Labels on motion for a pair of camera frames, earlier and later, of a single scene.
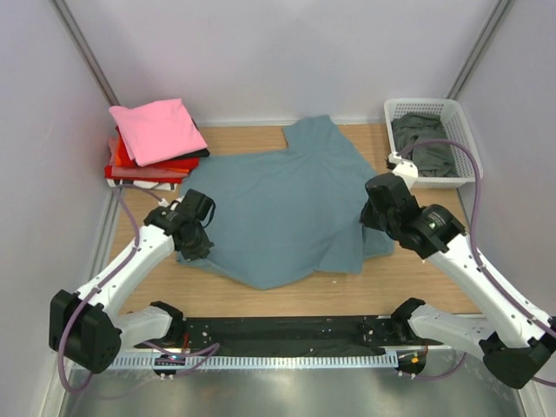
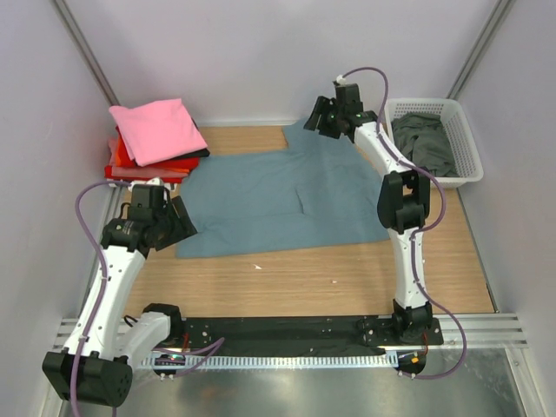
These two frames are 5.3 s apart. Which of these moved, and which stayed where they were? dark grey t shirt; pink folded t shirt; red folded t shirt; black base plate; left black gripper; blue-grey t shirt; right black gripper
Moved: blue-grey t shirt; right black gripper; left black gripper
Stayed: pink folded t shirt; black base plate; dark grey t shirt; red folded t shirt
